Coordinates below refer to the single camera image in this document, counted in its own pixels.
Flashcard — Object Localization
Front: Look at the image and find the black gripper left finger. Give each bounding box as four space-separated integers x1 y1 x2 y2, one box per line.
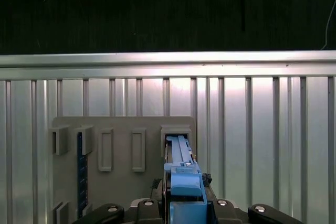
78 178 165 224

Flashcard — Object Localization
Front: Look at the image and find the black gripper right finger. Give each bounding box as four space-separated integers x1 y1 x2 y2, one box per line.
201 173 303 224

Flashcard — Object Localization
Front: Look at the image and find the white floor cable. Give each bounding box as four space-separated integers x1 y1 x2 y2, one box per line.
319 0 336 51

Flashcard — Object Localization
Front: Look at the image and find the grey parts rack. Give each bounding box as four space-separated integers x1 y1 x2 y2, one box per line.
48 115 196 224

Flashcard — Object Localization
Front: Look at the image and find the blue RAM stick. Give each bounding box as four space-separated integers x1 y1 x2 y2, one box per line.
76 131 89 220

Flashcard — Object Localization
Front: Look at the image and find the hard disk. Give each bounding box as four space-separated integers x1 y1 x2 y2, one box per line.
163 134 214 224

